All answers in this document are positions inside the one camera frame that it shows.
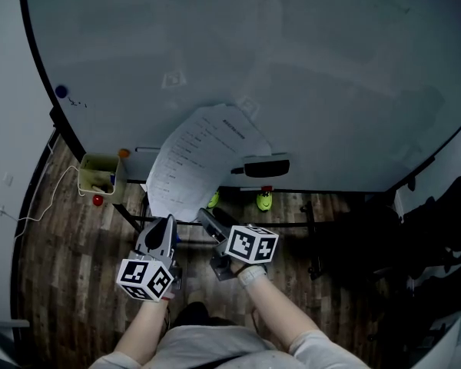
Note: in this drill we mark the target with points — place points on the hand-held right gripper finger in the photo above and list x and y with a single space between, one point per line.
213 225
226 219

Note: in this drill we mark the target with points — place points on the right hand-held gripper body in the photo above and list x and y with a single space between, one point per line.
251 244

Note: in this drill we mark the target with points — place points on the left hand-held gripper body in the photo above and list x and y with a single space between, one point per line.
144 277

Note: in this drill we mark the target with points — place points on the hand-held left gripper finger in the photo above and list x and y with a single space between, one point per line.
141 242
171 240

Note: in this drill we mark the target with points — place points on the white printed paper sheet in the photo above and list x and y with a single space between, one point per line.
188 167

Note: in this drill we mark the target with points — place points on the black whiteboard eraser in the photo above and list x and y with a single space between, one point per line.
267 168

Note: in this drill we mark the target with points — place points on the large black-framed whiteboard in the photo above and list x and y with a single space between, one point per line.
292 52

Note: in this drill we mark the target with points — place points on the person's left forearm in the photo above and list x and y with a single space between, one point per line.
142 333

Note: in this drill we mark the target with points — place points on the person's right forearm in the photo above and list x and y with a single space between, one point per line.
280 313

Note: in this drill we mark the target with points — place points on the grey wrist band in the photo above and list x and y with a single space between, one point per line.
251 276

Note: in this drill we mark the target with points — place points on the person's beige shoe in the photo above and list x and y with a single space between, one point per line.
195 296

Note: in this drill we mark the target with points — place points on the red round magnet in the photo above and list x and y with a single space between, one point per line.
97 200

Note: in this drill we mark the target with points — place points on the person's dark trousers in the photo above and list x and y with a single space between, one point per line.
194 313

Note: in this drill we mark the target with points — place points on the blue cap marker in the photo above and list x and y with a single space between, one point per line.
112 178

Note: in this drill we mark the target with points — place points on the beige magnetic storage box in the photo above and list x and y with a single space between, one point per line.
100 167

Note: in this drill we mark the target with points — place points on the orange round magnet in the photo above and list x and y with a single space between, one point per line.
123 153

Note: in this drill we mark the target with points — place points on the person's grey shirt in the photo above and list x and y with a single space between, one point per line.
215 346

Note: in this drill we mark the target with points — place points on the black office chair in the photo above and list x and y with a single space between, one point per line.
442 225
353 237

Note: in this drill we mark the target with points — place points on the grey ledge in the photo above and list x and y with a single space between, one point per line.
7 323

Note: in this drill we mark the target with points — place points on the blue round magnet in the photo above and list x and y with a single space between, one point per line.
61 91

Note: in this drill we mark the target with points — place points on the white desk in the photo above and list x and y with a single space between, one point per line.
453 344

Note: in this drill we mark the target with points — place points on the white wall outlet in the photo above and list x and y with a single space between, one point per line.
0 210

